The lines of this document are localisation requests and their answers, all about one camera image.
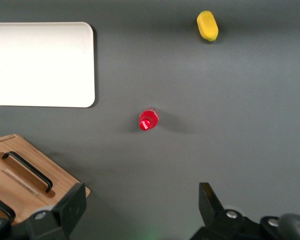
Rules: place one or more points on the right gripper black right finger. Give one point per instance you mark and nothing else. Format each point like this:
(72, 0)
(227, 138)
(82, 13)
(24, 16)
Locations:
(211, 207)

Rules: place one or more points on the red plastic bottle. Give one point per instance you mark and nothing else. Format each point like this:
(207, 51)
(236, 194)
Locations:
(150, 118)

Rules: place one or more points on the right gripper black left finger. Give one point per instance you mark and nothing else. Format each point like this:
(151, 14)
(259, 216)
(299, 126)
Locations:
(67, 212)

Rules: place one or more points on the white rectangular plastic tray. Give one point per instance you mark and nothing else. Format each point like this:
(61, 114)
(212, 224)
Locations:
(40, 65)

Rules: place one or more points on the yellow sponge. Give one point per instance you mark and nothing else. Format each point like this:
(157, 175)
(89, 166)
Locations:
(207, 25)

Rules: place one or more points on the wooden drawer cabinet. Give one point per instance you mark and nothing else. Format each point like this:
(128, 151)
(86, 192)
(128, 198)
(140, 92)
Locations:
(0, 140)

